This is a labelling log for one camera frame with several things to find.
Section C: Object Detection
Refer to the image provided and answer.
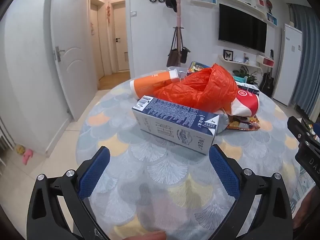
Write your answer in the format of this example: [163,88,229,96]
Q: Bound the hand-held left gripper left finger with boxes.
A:
[26,145,112,240]

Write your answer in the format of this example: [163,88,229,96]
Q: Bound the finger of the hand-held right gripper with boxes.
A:
[287,116,313,142]

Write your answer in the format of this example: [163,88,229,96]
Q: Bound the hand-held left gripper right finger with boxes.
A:
[209,144,293,240]

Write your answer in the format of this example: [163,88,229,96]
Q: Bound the colourful snack wrapper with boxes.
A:
[226,115,260,132]

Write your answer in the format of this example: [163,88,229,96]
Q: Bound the red and white paper cup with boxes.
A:
[230,89,260,117]

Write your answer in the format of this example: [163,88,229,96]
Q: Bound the dark blue box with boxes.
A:
[237,84,260,95]

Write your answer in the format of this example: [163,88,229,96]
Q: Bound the blue and white milk carton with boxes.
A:
[132,95,220,155]

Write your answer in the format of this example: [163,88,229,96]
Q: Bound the orange plastic bag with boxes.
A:
[153,64,239,112]

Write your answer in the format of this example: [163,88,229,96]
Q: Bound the orange and white bottle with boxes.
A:
[130,70,180,99]

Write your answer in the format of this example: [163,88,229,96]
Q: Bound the colourful printed box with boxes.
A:
[187,61,213,74]

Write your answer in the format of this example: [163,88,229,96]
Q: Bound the clear plastic container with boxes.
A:
[167,66,188,77]

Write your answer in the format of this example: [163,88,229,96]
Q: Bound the person's right forearm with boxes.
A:
[294,187,320,230]

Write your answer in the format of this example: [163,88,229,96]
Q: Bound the person's left hand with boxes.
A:
[139,231,167,240]

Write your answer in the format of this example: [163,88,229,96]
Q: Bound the black guitar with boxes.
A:
[260,66,274,96]

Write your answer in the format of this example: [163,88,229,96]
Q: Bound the white standing air conditioner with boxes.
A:
[272,24,303,107]

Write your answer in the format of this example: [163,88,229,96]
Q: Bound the pink slippers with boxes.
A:
[22,149,34,165]

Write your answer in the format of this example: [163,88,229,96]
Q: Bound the blue curtain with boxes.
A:
[287,4,320,115]

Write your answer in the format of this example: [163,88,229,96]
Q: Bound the green potted plant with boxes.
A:
[232,66,258,85]

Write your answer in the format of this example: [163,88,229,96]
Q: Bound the red and white box shelf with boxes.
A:
[256,55,275,68]

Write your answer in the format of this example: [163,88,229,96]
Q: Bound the black television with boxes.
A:
[218,3,267,53]

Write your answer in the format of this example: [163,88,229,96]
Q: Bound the black bag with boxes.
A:
[180,29,188,64]

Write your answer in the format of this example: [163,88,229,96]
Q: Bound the brown handbag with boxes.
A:
[167,27,181,67]

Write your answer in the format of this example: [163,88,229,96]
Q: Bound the cream hallway door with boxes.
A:
[90,0,105,80]

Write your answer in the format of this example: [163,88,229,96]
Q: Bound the white hallway door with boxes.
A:
[111,1,130,72]

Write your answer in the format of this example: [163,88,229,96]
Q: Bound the white room door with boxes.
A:
[51,0,97,122]

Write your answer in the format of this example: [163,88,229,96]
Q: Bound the pink coat rack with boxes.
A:
[168,0,187,67]

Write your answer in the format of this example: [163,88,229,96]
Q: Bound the low white wall shelf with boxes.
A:
[218,54,265,68]

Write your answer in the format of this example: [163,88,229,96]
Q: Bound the metal door handle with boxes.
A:
[54,46,66,62]

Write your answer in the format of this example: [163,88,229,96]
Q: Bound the curved white wall shelf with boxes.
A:
[221,0,278,28]

